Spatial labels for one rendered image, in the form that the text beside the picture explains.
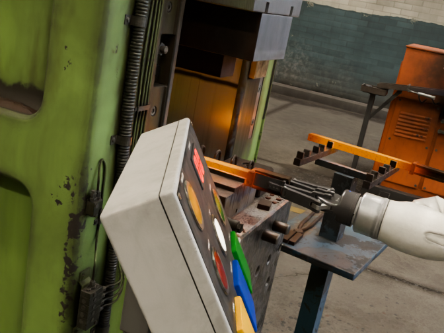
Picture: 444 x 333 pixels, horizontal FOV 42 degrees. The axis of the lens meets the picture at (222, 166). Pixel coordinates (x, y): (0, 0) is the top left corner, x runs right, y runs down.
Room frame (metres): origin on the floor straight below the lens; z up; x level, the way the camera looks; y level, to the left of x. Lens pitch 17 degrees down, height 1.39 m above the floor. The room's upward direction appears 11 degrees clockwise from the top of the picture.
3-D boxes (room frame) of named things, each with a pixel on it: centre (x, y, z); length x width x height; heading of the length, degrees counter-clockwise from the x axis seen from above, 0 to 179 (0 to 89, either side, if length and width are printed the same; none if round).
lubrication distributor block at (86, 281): (0.94, 0.19, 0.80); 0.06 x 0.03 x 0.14; 159
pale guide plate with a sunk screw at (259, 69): (1.59, -0.05, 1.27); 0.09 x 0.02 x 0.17; 159
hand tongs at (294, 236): (1.85, -0.35, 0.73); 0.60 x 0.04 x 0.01; 157
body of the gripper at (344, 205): (1.19, -0.26, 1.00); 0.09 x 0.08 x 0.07; 69
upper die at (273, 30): (1.32, 0.14, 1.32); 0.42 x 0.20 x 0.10; 69
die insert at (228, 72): (1.36, 0.17, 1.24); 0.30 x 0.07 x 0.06; 69
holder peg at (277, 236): (1.25, -0.14, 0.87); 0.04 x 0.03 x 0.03; 69
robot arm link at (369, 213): (1.17, -0.33, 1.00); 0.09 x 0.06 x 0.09; 159
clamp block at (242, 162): (1.43, -0.07, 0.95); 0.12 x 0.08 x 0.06; 69
